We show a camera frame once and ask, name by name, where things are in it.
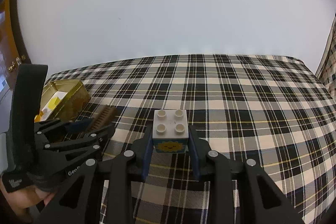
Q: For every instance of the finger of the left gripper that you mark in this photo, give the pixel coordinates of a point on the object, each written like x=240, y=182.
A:
x=57, y=129
x=77, y=145

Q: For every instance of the gold metal tin box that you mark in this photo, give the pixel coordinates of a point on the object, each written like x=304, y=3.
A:
x=74, y=97

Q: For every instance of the plaid curtain at right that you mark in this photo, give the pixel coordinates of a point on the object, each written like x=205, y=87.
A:
x=326, y=71

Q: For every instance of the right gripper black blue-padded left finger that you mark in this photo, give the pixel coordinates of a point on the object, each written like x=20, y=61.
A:
x=79, y=199

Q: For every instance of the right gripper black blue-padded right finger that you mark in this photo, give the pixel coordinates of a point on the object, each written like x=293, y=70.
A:
x=240, y=191

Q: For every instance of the brown wooden comb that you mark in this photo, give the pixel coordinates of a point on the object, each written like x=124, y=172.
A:
x=103, y=116

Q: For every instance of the brass door knob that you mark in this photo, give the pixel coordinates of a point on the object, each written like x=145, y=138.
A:
x=12, y=67

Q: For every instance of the brown wooden door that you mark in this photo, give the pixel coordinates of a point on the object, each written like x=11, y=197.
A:
x=12, y=44

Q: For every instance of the yellow cartoon tape roll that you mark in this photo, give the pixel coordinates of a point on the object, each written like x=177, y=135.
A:
x=53, y=103

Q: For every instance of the white blue sun toy brick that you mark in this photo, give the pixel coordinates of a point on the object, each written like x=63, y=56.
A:
x=170, y=131

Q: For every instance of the person's left hand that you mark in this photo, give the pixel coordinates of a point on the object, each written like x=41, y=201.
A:
x=21, y=200

